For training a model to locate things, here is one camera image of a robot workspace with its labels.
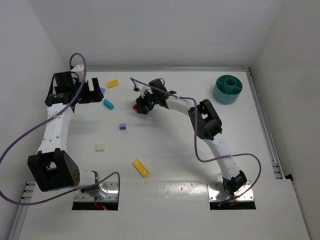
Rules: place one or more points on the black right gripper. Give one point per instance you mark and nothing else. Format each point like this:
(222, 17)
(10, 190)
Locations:
(144, 105)

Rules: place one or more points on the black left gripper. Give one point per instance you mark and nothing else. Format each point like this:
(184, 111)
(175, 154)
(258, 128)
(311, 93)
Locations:
(87, 92)

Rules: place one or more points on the yellow lego brick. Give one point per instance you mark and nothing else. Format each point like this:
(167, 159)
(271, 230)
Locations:
(113, 83)

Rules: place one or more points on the long yellow lego plate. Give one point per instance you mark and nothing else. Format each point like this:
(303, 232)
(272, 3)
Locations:
(140, 168)

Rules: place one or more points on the red sloped lego brick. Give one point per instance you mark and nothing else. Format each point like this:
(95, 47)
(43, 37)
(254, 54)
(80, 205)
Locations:
(135, 107)

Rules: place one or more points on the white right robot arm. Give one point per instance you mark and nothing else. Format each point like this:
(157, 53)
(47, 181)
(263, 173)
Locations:
(205, 122)

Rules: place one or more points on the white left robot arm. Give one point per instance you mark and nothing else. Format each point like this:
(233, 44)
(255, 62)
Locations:
(51, 166)

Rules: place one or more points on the teal lego brick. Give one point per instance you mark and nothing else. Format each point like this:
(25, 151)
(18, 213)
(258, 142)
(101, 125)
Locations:
(108, 104)

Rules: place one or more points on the purple lego brick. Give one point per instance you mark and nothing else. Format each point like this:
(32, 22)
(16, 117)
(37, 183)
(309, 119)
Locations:
(122, 126)

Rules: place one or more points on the white lego brick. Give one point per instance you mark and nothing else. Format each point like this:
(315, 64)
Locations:
(99, 148)

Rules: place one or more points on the teal round divided container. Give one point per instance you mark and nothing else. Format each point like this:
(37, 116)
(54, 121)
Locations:
(227, 89)

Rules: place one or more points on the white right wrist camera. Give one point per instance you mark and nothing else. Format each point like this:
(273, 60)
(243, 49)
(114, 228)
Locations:
(144, 90)

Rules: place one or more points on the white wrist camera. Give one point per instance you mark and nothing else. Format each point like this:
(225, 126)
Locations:
(144, 90)
(77, 72)

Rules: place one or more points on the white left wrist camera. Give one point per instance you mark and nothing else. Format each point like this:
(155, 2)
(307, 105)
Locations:
(77, 72)

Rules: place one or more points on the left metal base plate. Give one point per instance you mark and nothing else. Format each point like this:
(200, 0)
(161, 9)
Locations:
(106, 192)

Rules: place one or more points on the metal base plate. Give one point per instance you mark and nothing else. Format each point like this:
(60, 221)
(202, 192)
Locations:
(217, 193)
(106, 192)

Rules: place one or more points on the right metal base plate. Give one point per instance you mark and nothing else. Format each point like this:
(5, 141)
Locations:
(217, 193)

